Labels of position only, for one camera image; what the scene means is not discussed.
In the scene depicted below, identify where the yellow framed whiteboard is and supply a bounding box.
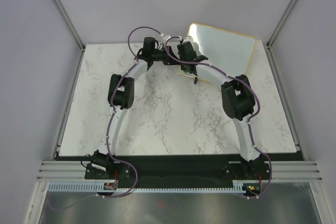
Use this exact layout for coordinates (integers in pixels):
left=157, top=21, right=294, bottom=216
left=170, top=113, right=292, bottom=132
left=186, top=23, right=257, bottom=76

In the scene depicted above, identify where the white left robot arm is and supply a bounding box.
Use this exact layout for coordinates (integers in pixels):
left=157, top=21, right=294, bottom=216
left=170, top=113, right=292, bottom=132
left=85, top=37, right=172, bottom=180

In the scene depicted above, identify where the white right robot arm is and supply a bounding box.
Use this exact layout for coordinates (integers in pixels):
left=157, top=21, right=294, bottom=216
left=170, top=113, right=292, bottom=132
left=177, top=41, right=272, bottom=179

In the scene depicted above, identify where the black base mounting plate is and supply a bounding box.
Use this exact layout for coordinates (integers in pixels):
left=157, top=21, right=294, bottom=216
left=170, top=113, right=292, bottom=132
left=54, top=153, right=271, bottom=190

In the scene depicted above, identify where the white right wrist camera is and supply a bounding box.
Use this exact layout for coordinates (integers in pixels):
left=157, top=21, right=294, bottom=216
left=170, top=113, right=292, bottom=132
left=180, top=36, right=198, bottom=51

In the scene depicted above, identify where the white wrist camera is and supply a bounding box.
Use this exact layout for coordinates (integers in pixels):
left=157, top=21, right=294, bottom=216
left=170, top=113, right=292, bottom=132
left=180, top=36, right=198, bottom=51
left=160, top=33, right=171, bottom=44

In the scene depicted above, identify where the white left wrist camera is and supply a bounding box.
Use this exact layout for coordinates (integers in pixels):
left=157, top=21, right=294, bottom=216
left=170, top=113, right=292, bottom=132
left=160, top=33, right=171, bottom=44

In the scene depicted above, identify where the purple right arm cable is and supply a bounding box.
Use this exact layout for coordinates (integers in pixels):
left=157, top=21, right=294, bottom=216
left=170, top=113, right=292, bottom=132
left=165, top=36, right=272, bottom=200

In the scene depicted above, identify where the aluminium right frame post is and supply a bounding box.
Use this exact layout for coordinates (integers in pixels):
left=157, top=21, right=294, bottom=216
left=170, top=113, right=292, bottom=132
left=265, top=0, right=299, bottom=50

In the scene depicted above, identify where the aluminium frame post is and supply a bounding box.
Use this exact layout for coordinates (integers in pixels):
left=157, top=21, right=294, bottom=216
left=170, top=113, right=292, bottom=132
left=52, top=0, right=86, bottom=51
left=265, top=0, right=299, bottom=50

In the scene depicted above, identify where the aluminium left frame post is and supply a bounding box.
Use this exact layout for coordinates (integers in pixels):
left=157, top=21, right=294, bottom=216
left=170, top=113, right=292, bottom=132
left=52, top=0, right=86, bottom=51

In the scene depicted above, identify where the blue slotted cable duct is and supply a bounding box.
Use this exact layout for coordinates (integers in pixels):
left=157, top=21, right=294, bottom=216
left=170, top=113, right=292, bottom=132
left=48, top=182, right=260, bottom=193

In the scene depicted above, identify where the aluminium front rail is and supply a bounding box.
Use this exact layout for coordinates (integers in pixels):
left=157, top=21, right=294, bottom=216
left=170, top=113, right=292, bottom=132
left=37, top=157, right=322, bottom=182

